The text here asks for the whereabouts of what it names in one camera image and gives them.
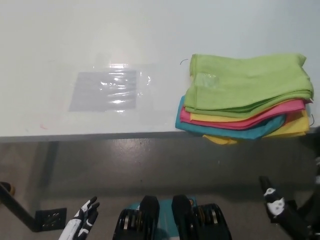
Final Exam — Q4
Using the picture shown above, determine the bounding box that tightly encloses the robot right hand white black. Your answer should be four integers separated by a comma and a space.
258, 154, 320, 240

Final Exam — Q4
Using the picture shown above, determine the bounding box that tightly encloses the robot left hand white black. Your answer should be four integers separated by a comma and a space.
58, 196, 101, 240

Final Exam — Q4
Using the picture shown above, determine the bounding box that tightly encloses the teal microfibre cloth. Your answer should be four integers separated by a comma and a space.
174, 94, 287, 140

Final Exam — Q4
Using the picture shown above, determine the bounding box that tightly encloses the pink microfibre cloth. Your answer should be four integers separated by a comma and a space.
179, 98, 307, 131

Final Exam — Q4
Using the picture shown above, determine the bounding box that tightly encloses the small yellow microfibre cloth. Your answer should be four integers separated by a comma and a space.
189, 111, 241, 123

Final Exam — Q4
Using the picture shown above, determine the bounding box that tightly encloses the green microfibre cloth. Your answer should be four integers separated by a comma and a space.
183, 52, 315, 116

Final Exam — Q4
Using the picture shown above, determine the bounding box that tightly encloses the black teal robot torso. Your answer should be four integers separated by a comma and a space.
113, 194, 232, 240

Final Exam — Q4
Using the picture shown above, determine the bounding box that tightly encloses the black metal table foot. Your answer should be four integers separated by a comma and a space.
0, 182, 68, 232

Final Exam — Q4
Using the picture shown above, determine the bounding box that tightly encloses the grey table leg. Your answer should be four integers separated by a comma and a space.
41, 141, 60, 193

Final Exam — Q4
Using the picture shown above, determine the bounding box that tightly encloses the black caster wheel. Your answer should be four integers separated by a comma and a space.
0, 181, 16, 201

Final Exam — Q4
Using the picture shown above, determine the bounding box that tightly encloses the clear plastic sheet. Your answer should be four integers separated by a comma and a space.
68, 65, 152, 113

